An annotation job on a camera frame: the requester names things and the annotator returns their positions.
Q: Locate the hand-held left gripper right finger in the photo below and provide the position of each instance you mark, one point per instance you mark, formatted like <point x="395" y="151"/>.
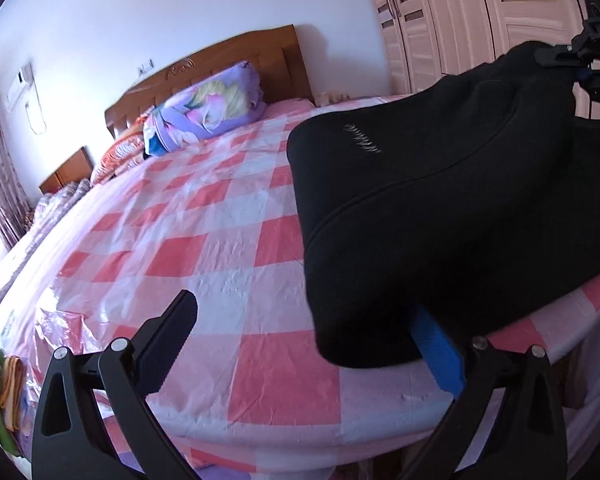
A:
<point x="440" y="357"/>

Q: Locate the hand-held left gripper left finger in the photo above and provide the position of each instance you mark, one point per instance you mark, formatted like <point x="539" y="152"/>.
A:
<point x="167" y="345"/>

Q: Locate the black pants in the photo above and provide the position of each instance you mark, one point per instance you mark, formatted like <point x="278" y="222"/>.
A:
<point x="430" y="185"/>

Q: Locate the light wooden wardrobe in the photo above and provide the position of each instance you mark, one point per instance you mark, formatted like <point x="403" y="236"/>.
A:
<point x="445" y="20"/>

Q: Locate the bed with pink checked sheet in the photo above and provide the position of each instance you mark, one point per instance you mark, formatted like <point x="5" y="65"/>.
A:
<point x="180" y="220"/>

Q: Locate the small wooden cabinet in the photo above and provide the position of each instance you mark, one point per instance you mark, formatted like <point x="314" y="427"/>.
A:
<point x="70" y="170"/>

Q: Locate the small wooden trinkets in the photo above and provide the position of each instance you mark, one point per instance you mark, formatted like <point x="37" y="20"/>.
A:
<point x="332" y="98"/>

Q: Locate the patterned red curtain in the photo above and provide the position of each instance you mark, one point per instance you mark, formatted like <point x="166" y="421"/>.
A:
<point x="0" y="180"/>

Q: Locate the purple floral pillow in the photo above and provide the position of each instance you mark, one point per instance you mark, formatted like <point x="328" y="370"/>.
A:
<point x="210" y="105"/>

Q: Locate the wooden headboard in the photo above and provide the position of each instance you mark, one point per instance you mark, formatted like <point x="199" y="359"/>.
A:
<point x="275" y="60"/>

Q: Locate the white air conditioner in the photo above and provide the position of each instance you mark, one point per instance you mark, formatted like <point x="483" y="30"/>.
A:
<point x="20" y="87"/>

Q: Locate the wall socket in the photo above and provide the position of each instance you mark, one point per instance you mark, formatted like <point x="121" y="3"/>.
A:
<point x="146" y="67"/>

